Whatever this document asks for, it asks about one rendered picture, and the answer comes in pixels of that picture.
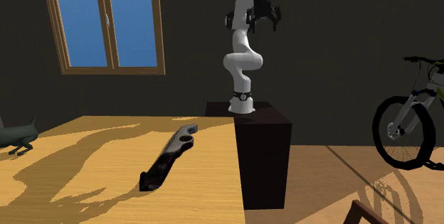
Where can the dark green animal figure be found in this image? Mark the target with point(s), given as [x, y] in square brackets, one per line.
[17, 135]

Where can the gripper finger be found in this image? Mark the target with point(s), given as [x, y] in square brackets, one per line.
[275, 18]
[251, 18]

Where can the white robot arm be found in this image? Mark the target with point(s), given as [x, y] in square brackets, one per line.
[239, 46]

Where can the dark robot stand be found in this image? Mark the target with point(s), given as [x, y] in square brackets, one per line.
[263, 154]

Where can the white and black bicycle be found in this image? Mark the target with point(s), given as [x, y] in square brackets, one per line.
[428, 129]

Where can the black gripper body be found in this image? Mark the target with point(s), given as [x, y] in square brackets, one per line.
[263, 3]

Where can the brown wooden frame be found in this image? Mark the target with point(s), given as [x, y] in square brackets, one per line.
[360, 208]

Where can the long black and grey tool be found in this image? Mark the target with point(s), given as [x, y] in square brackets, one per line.
[163, 164]

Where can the brown framed window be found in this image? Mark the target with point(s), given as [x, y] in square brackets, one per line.
[111, 43]

